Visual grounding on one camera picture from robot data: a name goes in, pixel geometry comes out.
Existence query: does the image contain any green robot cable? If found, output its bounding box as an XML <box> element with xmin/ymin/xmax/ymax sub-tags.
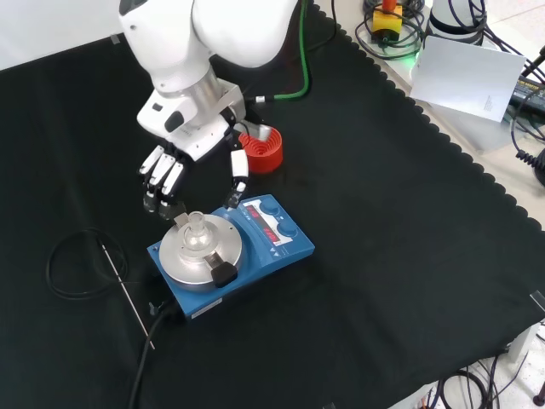
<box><xmin>254</xmin><ymin>0</ymin><xmax>313</xmax><ymax>104</ymax></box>

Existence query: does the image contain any clear glass round-bottom flask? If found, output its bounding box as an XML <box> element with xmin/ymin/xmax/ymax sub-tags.
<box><xmin>182</xmin><ymin>210</ymin><xmax>212</xmax><ymax>253</ymax></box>

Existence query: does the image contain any black device with yellow print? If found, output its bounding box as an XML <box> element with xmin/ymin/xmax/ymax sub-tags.
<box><xmin>508</xmin><ymin>75</ymin><xmax>545</xmax><ymax>110</ymax></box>

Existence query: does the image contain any thick black heater power cable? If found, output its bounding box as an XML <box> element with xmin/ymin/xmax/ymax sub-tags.
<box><xmin>126</xmin><ymin>297</ymin><xmax>178</xmax><ymax>409</ymax></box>

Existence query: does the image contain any black bench cloth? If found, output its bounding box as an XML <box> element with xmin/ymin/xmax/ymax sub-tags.
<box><xmin>0</xmin><ymin>0</ymin><xmax>545</xmax><ymax>409</ymax></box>

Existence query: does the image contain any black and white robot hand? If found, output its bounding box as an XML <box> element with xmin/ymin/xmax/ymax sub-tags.
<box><xmin>135</xmin><ymin>83</ymin><xmax>250</xmax><ymax>221</ymax></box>

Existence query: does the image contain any red ribbed flask ring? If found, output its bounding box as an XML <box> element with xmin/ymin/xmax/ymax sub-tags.
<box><xmin>237</xmin><ymin>124</ymin><xmax>284</xmax><ymax>175</ymax></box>

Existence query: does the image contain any thin steel probe rod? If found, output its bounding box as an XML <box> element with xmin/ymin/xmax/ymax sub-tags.
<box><xmin>98</xmin><ymin>237</ymin><xmax>157</xmax><ymax>351</ymax></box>

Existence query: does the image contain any thin black probe cable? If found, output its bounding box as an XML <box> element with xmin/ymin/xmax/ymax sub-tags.
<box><xmin>45</xmin><ymin>228</ymin><xmax>129</xmax><ymax>300</ymax></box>

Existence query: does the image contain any heater with blue base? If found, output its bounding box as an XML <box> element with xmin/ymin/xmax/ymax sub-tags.
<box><xmin>146</xmin><ymin>193</ymin><xmax>318</xmax><ymax>325</ymax></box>

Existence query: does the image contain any yellow stop button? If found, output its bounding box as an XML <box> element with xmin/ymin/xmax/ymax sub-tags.
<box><xmin>370</xmin><ymin>0</ymin><xmax>404</xmax><ymax>44</ymax></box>

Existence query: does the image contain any pale board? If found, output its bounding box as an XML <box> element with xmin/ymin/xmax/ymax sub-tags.
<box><xmin>409</xmin><ymin>34</ymin><xmax>528</xmax><ymax>125</ymax></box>

